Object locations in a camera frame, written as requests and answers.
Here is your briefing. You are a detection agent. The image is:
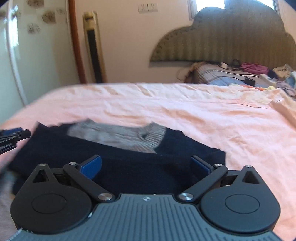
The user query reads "grey navy sequin sweater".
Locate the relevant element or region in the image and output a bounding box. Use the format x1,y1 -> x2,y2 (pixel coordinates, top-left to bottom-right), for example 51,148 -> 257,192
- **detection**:
9,124 -> 226,195

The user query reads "beige crumpled clothes pile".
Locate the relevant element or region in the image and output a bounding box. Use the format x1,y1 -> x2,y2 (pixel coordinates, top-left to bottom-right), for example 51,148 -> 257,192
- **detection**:
260,63 -> 296,100

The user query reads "pink bed sheet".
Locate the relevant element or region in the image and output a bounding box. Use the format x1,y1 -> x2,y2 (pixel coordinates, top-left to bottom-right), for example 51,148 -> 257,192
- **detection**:
1,83 -> 295,240

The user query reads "white sliding wardrobe door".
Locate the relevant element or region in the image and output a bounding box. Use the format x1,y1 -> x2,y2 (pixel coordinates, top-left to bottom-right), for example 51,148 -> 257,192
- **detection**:
1,1 -> 80,122

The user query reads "magenta crumpled garment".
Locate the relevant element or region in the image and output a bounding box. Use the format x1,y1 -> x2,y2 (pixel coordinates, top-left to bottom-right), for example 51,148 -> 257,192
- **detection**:
240,63 -> 269,75

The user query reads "white power strip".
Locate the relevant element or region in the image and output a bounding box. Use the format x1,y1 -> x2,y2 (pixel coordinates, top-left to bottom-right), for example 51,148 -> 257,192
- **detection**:
220,62 -> 228,69

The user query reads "gold tower fan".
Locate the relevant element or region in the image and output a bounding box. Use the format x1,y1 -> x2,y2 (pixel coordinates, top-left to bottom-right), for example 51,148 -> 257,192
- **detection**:
82,11 -> 107,83

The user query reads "green upholstered headboard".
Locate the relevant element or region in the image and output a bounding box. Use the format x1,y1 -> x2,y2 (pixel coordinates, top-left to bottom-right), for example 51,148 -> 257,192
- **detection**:
150,2 -> 295,69

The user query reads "bright window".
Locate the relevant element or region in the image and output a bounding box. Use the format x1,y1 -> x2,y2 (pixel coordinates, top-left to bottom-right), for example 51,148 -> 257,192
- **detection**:
187,0 -> 280,20

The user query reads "brown wooden door frame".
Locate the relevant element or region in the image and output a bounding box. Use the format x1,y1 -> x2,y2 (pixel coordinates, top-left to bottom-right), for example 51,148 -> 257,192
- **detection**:
67,0 -> 87,84

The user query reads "white wall socket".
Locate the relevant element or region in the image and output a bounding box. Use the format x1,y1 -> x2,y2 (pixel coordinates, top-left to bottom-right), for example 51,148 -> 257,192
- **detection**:
137,4 -> 149,13
147,3 -> 158,12

